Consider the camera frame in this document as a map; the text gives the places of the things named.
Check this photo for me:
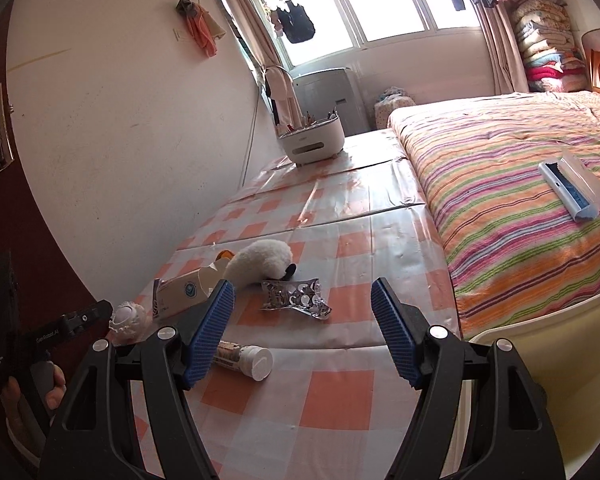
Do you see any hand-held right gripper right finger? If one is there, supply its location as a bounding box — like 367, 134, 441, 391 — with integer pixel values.
370, 276, 566, 480

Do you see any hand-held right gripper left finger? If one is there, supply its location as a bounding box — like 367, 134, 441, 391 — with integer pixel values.
39, 279, 236, 480

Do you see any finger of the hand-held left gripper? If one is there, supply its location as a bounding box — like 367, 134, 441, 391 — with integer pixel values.
60, 300, 115, 337

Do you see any white foam fruit net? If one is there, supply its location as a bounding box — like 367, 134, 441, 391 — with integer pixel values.
107, 301, 149, 346

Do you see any paper-label canister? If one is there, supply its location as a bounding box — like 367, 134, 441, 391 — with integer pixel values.
212, 340, 274, 383

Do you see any small white carton box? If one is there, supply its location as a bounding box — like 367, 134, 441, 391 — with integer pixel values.
152, 265, 222, 322

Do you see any white sheep plush toy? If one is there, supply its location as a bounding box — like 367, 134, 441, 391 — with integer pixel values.
224, 240, 298, 287

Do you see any silver dotted wrapper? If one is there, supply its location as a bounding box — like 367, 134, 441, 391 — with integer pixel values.
260, 277, 333, 319

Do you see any cream plastic trash bin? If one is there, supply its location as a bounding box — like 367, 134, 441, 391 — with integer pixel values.
452, 287, 600, 480

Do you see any dark brown door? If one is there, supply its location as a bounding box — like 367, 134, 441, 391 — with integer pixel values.
0, 0, 111, 480

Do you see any orange checkered tablecloth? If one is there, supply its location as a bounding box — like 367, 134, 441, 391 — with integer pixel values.
130, 127, 463, 480

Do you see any striped bedspread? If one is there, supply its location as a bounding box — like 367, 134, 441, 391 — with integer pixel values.
387, 91, 600, 341

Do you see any white desk organizer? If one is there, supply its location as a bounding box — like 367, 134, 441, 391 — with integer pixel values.
278, 112, 344, 167

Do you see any spotted fabric pouf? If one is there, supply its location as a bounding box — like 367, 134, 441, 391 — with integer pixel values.
374, 87, 416, 131

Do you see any blue white lint brush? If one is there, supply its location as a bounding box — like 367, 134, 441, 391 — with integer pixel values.
538, 154, 600, 222

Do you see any white floor appliance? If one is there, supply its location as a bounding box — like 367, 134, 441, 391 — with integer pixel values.
292, 66, 371, 136

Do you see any beige hanging garment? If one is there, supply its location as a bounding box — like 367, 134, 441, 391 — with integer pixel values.
265, 66, 301, 133

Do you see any beige curtain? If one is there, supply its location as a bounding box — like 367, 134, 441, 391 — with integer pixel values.
215, 0, 301, 111
480, 2, 528, 93

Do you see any window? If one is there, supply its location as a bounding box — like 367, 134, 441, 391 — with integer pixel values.
250, 0, 486, 68

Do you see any black hanging garment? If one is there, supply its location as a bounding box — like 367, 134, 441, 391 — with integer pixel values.
269, 0, 316, 43

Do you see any stack of folded quilts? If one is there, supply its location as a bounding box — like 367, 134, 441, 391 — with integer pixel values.
510, 0, 588, 93

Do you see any white wall cable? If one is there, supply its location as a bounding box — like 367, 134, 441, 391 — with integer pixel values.
239, 60, 262, 191

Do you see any orange cloth on wall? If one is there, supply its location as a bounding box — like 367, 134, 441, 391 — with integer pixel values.
175, 0, 227, 58

